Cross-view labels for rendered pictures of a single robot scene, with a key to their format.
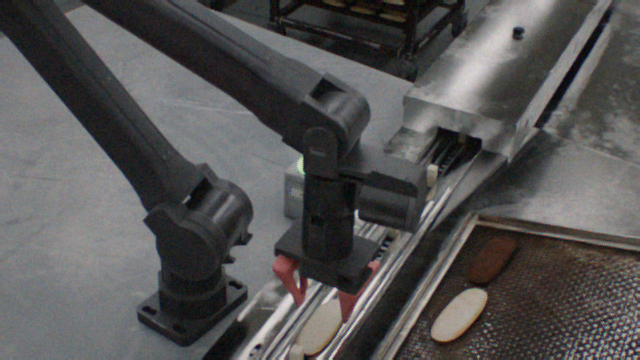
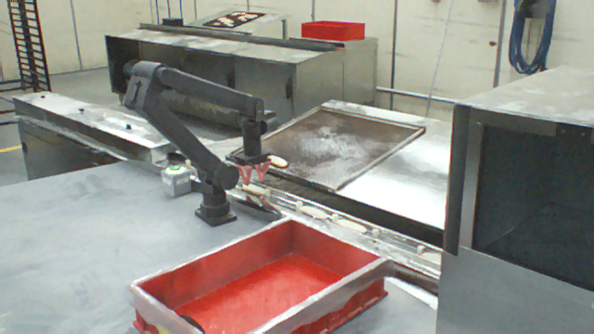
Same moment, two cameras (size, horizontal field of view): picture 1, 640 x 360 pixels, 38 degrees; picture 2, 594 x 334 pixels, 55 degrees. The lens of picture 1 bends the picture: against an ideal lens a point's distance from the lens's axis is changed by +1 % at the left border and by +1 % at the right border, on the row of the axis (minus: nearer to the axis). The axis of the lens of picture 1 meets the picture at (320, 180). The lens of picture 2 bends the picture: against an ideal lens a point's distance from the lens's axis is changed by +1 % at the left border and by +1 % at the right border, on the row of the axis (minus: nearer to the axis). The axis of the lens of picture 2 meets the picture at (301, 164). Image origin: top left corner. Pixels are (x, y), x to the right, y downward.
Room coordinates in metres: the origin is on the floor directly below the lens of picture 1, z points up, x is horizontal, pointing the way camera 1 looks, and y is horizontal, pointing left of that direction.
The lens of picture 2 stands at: (0.11, 1.55, 1.53)
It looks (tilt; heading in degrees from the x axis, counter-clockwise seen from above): 19 degrees down; 289
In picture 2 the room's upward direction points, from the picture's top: 1 degrees counter-clockwise
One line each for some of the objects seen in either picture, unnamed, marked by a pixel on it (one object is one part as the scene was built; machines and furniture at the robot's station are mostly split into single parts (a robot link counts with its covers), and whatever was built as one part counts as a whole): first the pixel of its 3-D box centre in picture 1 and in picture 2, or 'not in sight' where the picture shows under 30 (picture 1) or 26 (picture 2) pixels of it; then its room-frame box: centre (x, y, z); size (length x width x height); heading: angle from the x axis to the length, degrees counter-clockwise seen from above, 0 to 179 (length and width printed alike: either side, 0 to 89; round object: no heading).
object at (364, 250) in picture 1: (327, 231); (251, 147); (0.79, -0.01, 0.99); 0.10 x 0.07 x 0.07; 64
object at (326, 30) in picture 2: not in sight; (332, 30); (1.55, -3.75, 0.94); 0.51 x 0.36 x 0.13; 158
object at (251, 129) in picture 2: (335, 187); (252, 129); (0.79, -0.02, 1.05); 0.07 x 0.06 x 0.07; 70
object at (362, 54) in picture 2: not in sight; (332, 83); (1.55, -3.75, 0.44); 0.70 x 0.55 x 0.87; 154
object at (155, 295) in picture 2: not in sight; (264, 289); (0.52, 0.56, 0.88); 0.49 x 0.34 x 0.10; 63
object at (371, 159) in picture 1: (369, 166); (259, 116); (0.78, -0.05, 1.09); 0.11 x 0.09 x 0.12; 70
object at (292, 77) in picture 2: not in sight; (234, 69); (2.63, -3.82, 0.51); 3.00 x 1.26 x 1.03; 154
